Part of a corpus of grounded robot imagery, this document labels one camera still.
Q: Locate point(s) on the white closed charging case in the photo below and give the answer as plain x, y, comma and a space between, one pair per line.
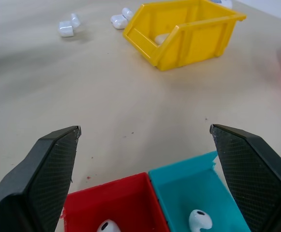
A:
161, 38

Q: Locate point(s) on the white open charging case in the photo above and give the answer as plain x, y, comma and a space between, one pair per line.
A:
119, 21
66, 28

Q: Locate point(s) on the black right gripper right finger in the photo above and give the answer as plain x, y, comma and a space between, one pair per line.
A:
256, 178

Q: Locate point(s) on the white earbud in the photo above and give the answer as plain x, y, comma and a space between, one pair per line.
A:
200, 220
110, 227

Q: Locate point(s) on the yellow plastic bin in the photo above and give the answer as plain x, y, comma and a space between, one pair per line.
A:
198, 41

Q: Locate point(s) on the red plastic tray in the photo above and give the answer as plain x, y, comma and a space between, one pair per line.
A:
121, 195

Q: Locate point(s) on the teal plastic tray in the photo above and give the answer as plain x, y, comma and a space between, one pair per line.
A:
186, 186

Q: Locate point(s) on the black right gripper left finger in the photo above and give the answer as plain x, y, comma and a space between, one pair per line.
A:
21, 183

